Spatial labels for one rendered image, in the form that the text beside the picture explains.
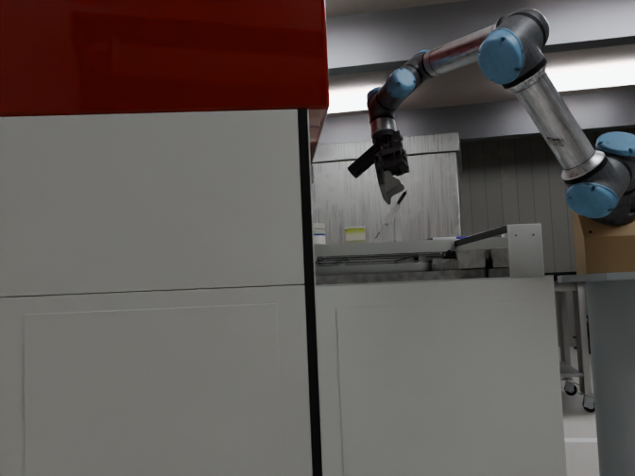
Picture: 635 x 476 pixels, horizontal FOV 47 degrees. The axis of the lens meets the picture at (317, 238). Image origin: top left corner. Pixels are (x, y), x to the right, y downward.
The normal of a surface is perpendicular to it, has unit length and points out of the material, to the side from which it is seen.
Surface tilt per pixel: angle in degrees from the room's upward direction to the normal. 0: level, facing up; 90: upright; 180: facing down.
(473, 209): 90
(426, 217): 90
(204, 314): 90
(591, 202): 135
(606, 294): 90
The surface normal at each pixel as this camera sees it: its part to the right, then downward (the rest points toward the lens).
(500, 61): -0.66, 0.49
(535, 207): -0.21, -0.07
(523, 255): 0.06, -0.08
